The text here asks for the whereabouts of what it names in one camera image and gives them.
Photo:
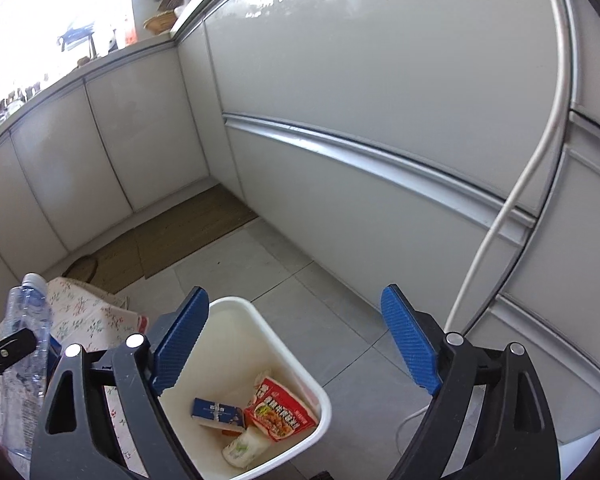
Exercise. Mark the clear plastic bottle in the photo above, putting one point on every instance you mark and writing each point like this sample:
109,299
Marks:
30,305

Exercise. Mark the white cabinet with drawers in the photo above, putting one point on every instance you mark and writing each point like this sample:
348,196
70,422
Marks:
380,85

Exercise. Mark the small blue carton box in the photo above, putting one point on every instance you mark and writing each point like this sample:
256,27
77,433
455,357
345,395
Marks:
215,411

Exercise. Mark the wicker basket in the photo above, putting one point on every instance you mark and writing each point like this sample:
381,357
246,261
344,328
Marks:
160,22

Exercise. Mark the brown floor mat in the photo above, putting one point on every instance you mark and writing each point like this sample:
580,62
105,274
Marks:
180,230

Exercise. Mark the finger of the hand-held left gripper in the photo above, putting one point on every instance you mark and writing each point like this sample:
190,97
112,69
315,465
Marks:
5,355

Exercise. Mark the floral paper cup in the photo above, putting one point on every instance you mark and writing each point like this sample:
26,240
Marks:
242,450

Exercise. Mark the dark shoe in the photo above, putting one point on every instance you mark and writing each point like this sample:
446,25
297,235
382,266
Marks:
321,475

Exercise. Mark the red snack packet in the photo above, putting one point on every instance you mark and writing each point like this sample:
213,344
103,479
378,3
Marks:
280,415

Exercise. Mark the floral tablecloth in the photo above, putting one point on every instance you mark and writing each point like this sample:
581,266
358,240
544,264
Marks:
90,310

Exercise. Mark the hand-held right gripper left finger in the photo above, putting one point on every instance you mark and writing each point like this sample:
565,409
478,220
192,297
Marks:
180,345

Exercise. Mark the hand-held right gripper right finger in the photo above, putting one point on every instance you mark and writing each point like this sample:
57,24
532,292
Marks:
410,340

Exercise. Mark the white cabinet with doors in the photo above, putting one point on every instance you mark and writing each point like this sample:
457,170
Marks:
105,150

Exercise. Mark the cluster of counter jars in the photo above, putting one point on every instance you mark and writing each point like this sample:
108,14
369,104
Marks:
10,105

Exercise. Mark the white trash bin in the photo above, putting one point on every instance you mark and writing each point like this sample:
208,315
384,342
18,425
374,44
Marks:
240,340

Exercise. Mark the dark metal rack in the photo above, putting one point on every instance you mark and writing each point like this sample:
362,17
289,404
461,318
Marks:
75,35

